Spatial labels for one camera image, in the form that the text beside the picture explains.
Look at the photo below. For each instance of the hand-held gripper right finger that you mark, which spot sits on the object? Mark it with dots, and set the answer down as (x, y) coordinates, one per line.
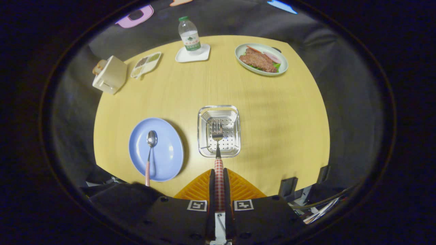
(227, 190)

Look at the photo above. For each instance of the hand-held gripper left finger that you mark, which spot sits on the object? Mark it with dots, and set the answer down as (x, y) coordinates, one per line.
(211, 190)

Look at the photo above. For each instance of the blue plate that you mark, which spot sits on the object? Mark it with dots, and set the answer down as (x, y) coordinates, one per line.
(168, 149)

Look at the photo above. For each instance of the black upright block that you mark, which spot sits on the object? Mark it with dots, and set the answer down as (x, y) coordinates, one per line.
(287, 189)
(323, 174)

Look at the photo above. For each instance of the brown meat steak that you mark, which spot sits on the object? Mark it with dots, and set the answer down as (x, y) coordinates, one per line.
(257, 60)

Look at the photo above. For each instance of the white square coaster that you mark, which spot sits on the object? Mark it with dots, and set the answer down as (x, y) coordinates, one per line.
(185, 57)

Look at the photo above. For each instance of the pink ham slice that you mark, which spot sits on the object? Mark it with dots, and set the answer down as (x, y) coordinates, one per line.
(272, 57)

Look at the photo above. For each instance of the pale green food plate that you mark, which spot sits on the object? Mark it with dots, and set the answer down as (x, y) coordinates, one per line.
(242, 49)

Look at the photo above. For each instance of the white divided snack dish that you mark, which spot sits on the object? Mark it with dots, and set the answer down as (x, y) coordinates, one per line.
(144, 64)

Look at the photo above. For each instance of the cream toaster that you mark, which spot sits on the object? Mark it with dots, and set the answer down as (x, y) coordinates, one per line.
(114, 76)

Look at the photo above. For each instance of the black backdrop cloth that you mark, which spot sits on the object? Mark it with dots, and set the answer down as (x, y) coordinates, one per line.
(351, 102)

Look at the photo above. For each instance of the clear water bottle green cap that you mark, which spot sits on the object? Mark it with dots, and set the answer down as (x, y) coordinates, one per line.
(190, 35)

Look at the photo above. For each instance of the toasted bread slice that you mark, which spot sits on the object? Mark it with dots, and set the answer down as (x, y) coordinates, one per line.
(97, 70)
(102, 63)

